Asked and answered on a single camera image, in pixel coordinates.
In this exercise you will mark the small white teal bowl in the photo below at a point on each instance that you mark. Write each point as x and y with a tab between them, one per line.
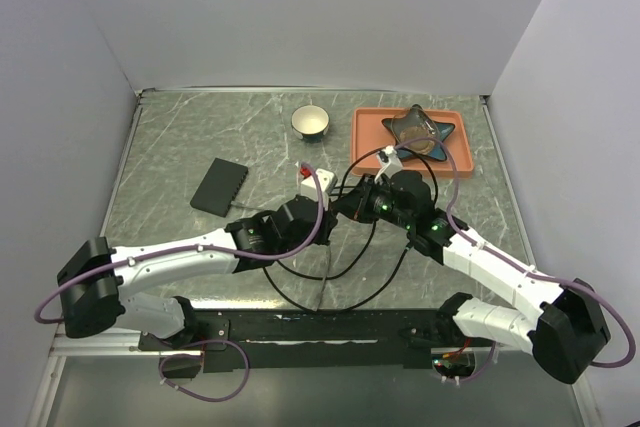
310	123

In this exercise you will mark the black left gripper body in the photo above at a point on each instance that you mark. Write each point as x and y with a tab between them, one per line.
322	234

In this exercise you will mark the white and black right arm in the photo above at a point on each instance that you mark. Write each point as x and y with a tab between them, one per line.
559	323

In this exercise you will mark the clear glass bowl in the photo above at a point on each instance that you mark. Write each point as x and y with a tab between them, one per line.
414	128

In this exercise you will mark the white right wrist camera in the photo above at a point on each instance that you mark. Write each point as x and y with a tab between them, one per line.
390	164

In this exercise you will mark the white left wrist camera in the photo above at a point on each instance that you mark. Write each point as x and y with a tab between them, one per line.
318	185

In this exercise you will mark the aluminium frame rail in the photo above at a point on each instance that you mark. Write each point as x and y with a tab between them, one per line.
80	342

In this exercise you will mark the black network switch box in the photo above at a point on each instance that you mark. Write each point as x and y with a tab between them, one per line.
219	187

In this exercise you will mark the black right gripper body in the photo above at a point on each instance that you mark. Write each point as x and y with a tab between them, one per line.
383	206

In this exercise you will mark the dark blue star dish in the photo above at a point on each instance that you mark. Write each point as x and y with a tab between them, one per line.
437	154

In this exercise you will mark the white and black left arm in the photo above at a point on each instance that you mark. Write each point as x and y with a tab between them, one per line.
104	286

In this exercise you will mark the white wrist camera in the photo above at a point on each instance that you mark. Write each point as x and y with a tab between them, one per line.
318	185
390	164

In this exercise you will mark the salmon pink tray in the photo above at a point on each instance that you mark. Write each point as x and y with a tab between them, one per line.
368	133

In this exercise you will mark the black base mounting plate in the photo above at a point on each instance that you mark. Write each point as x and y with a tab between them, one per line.
295	339

